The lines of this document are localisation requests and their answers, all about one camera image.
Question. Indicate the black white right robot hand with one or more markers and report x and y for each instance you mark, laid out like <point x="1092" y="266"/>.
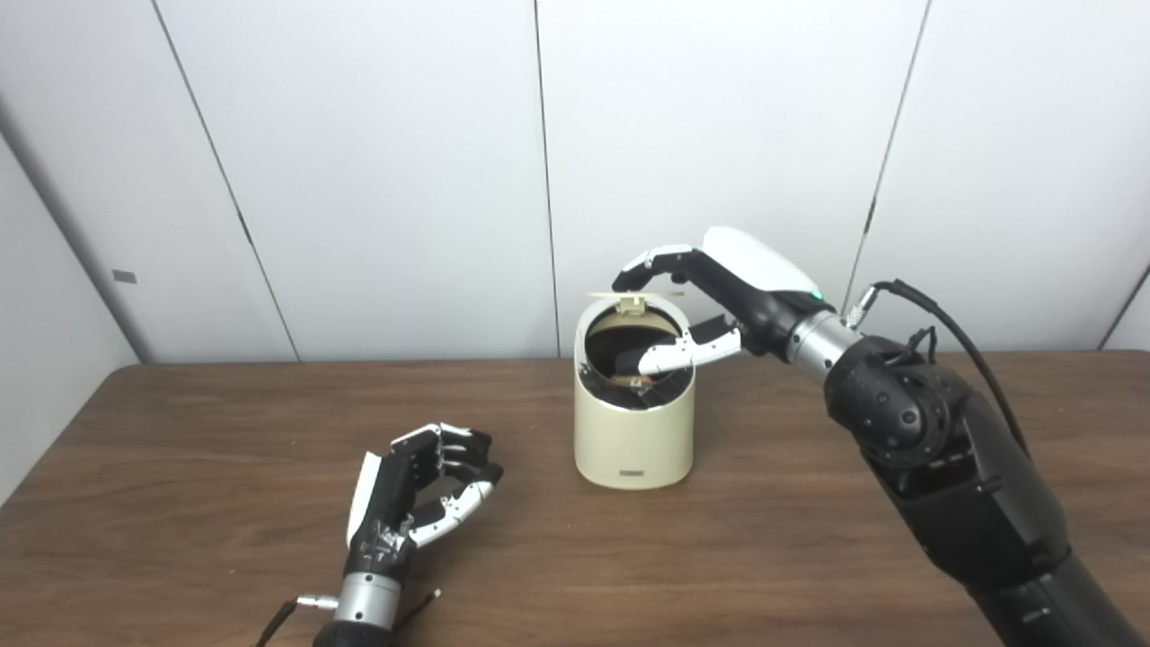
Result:
<point x="764" y="288"/>

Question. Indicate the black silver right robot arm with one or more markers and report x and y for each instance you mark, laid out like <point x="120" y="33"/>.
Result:
<point x="970" y="485"/>

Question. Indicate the cream-colored bin body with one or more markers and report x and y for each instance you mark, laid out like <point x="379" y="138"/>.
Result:
<point x="633" y="445"/>

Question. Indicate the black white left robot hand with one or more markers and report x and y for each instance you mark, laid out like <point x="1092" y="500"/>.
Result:
<point x="386" y="503"/>

